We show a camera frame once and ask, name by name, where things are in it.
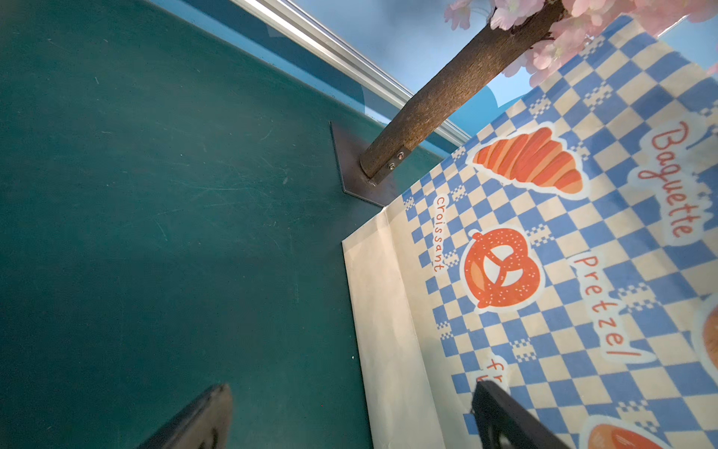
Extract aluminium frame rail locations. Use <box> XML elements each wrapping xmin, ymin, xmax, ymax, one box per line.
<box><xmin>229</xmin><ymin>0</ymin><xmax>472</xmax><ymax>148</ymax></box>

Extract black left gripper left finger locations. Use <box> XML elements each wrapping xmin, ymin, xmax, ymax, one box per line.
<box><xmin>138</xmin><ymin>384</ymin><xmax>233</xmax><ymax>449</ymax></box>

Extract blue checkered paper bag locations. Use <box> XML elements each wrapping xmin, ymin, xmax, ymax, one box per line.
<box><xmin>343</xmin><ymin>17</ymin><xmax>717</xmax><ymax>448</ymax></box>

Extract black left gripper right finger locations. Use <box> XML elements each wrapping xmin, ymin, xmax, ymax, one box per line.
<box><xmin>471</xmin><ymin>381</ymin><xmax>568</xmax><ymax>449</ymax></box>

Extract pink cherry blossom tree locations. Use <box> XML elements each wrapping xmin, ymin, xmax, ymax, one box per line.
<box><xmin>331</xmin><ymin>1</ymin><xmax>717</xmax><ymax>207</ymax></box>

